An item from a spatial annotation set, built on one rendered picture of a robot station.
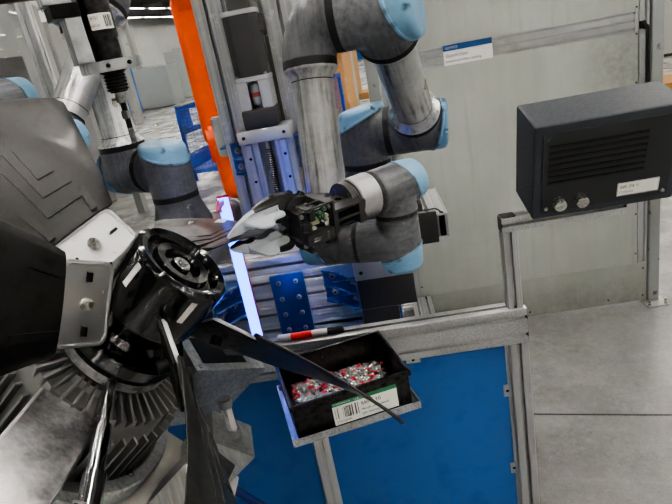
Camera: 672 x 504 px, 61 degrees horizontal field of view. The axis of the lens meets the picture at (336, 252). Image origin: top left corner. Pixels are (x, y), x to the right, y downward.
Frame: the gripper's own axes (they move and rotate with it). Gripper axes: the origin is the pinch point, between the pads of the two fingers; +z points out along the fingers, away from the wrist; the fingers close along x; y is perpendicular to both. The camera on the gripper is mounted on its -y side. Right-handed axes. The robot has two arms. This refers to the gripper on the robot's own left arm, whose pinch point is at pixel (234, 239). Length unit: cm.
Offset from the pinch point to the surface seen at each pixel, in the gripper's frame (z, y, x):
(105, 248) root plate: 19.0, 6.4, -7.6
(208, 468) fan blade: 22.4, 37.4, 1.4
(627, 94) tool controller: -70, 20, -9
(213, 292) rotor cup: 11.6, 18.2, -2.9
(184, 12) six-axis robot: -155, -364, -23
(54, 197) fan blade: 21.6, 0.0, -13.5
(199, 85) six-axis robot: -154, -365, 30
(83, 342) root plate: 25.8, 16.3, -2.4
